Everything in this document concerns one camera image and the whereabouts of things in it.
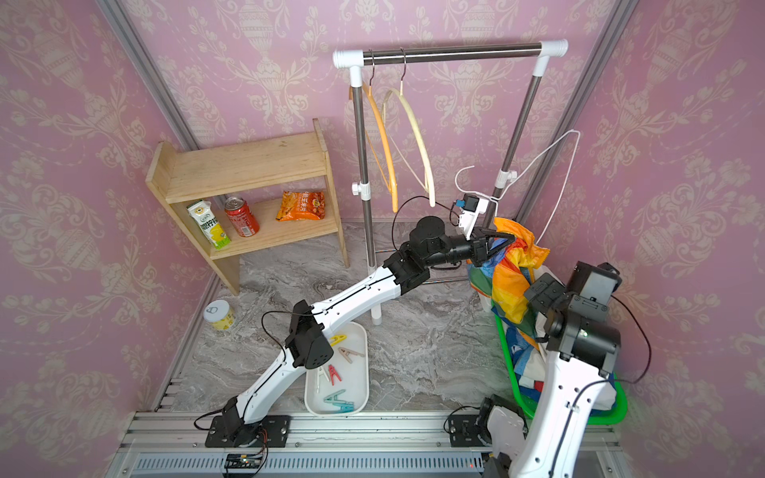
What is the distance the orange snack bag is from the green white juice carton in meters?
0.16

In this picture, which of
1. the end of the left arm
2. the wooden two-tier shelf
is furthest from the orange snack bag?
the end of the left arm

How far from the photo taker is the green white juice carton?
77 cm

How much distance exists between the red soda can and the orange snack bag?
9 cm

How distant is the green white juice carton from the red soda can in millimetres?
40

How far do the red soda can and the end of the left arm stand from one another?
594 millimetres

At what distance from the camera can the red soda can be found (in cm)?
82

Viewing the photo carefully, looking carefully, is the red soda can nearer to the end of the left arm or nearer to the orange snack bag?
the orange snack bag

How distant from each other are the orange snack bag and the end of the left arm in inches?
18.4

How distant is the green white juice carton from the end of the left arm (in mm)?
646

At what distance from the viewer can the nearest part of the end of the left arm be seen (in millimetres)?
615
